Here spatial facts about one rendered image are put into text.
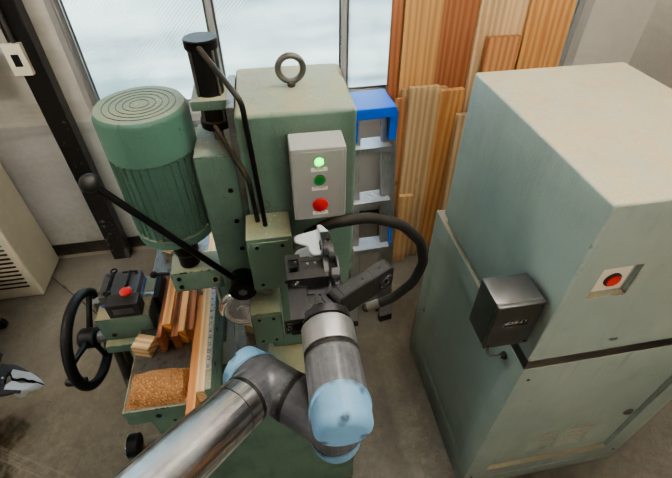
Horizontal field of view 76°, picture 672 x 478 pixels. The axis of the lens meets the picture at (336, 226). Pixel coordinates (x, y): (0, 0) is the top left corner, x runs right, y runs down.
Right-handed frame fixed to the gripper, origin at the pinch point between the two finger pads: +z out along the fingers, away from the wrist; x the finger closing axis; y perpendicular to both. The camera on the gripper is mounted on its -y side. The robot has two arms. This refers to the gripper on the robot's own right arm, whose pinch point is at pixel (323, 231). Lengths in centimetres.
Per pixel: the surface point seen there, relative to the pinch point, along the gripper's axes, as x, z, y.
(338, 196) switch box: -1.3, 7.9, -3.9
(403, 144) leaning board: 60, 124, -56
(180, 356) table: 46, 9, 36
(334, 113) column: -15.4, 14.0, -3.9
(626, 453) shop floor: 134, -5, -124
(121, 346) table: 50, 16, 53
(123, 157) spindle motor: -7.6, 16.6, 35.0
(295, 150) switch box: -11.9, 8.1, 3.7
